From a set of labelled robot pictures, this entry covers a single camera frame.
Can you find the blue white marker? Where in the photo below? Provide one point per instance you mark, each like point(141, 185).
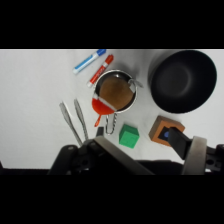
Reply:
point(88, 61)

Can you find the green cube block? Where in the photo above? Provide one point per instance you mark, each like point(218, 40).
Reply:
point(128, 136)

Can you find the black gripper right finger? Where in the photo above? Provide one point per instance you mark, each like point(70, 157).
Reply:
point(188, 153)

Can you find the black bowl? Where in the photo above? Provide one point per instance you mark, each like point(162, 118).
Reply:
point(181, 81)

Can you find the silver metal spoon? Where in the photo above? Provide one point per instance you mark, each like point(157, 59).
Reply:
point(136, 82)

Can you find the stainless steel bowl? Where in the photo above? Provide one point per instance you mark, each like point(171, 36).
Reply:
point(130, 103)

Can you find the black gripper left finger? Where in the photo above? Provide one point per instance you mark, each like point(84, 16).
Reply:
point(120, 155)

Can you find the metal tongs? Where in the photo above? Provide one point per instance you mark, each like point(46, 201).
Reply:
point(80, 116)

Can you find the brown potato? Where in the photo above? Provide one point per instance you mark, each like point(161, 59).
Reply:
point(115, 91)

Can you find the wooden block with blue dot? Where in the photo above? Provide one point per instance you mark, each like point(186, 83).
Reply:
point(159, 128)

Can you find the red white marker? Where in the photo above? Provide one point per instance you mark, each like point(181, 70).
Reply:
point(100, 71)

